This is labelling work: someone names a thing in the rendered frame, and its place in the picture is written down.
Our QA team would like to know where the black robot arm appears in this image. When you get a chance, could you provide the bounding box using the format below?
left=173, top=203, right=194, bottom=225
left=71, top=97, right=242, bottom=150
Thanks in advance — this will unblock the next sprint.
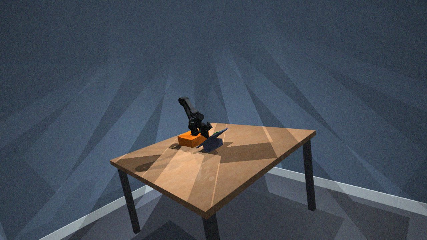
left=178, top=97, right=210, bottom=135

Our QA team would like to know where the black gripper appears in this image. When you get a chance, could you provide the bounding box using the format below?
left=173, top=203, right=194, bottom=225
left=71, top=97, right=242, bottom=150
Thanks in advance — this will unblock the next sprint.
left=194, top=122, right=212, bottom=138

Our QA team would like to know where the dark grey switch panel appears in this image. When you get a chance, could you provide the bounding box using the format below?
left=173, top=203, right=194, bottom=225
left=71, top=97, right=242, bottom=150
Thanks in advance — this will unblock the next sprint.
left=196, top=128, right=228, bottom=152

